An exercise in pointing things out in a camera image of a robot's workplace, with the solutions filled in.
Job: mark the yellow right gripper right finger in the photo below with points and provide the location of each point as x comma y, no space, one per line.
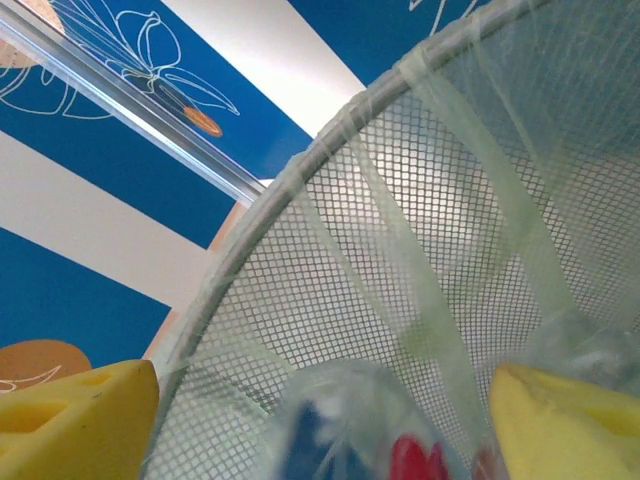
565,435

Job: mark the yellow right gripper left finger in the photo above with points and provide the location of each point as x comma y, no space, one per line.
75,430

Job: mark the square clear bottle blue cap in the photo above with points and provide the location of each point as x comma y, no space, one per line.
350,440

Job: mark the grey metal mesh bin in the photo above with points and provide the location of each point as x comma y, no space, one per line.
310,260

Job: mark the blue floral wall poster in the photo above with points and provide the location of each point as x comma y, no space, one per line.
50,300
375,30
125,165
225,75

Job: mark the aluminium frame post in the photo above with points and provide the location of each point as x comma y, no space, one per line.
125,100

